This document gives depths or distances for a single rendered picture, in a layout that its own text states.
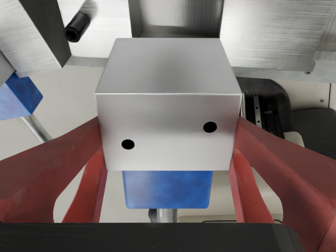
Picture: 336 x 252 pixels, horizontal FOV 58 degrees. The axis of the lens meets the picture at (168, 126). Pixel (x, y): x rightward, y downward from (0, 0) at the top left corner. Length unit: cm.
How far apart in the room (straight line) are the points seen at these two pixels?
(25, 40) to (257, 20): 18
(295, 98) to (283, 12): 85
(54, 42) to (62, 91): 126
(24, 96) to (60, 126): 141
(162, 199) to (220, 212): 35
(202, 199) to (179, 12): 12
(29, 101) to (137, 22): 14
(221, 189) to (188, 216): 8
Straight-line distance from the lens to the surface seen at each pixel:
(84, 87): 146
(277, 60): 20
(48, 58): 27
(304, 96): 102
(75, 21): 19
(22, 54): 28
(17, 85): 30
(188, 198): 15
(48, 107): 164
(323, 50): 22
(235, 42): 19
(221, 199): 48
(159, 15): 21
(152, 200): 16
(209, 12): 21
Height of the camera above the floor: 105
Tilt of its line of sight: 45 degrees down
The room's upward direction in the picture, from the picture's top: 169 degrees counter-clockwise
